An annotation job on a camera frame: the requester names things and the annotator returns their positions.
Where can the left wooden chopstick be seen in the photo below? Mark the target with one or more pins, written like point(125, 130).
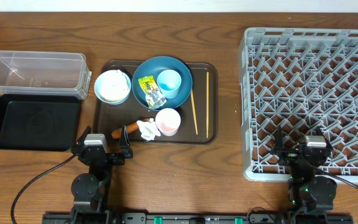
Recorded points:
point(194, 112)

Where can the orange carrot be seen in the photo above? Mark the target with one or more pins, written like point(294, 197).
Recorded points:
point(116, 134)

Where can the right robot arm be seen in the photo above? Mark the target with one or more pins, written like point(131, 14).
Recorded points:
point(311, 194)

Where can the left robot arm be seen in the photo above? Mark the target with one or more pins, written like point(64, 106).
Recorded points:
point(91, 189)

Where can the white napkin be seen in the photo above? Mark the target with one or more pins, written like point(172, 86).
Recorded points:
point(148, 129)

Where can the wooden chopstick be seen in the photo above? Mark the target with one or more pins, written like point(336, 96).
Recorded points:
point(194, 112)
point(207, 105)

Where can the grey dishwasher rack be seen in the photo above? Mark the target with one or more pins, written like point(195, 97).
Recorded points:
point(298, 80)

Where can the clear plastic bin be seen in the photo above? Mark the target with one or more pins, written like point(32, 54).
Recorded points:
point(44, 73)

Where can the pink cup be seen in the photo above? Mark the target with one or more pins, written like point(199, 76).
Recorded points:
point(168, 121)

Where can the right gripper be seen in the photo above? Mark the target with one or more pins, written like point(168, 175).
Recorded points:
point(289, 155)

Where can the brown serving tray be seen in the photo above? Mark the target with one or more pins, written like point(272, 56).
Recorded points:
point(111, 117)

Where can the black plastic bin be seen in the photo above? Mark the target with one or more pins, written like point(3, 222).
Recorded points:
point(38, 122)

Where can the light blue rice bowl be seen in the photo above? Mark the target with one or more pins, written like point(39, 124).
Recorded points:
point(97, 86)

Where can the light blue cup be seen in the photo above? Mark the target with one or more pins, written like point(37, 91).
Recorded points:
point(169, 82)

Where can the right wooden chopstick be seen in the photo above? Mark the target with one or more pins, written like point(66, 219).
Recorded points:
point(207, 105)

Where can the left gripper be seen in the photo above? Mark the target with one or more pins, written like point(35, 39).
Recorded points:
point(126, 152)

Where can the dark blue bowl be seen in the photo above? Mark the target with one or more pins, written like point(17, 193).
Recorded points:
point(154, 66)

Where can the yellow snack wrapper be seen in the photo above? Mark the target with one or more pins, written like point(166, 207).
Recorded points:
point(153, 96)

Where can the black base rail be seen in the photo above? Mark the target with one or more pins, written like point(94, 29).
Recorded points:
point(141, 218)

